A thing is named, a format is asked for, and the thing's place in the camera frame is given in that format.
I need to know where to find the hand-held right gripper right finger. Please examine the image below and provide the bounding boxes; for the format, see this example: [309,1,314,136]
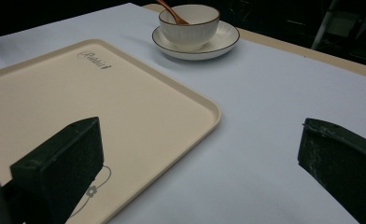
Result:
[297,118,366,224]

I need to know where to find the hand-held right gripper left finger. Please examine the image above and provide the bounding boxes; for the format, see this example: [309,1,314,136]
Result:
[3,116,105,224]

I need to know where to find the beige plastic tray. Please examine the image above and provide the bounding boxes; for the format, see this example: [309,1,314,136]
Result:
[0,38,222,224]

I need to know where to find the white tablecloth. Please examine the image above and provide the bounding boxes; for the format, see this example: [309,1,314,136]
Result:
[0,2,366,224]

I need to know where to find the metal stand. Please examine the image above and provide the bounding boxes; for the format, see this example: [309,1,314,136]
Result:
[310,0,366,50]

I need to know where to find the white ribbed saucer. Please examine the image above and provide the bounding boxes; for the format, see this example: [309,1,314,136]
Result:
[151,20,241,62]

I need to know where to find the brown wooden spoon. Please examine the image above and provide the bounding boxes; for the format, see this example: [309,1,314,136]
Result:
[155,0,190,26]

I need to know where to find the white ribbed bowl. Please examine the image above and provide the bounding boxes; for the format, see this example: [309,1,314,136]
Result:
[158,4,220,50]

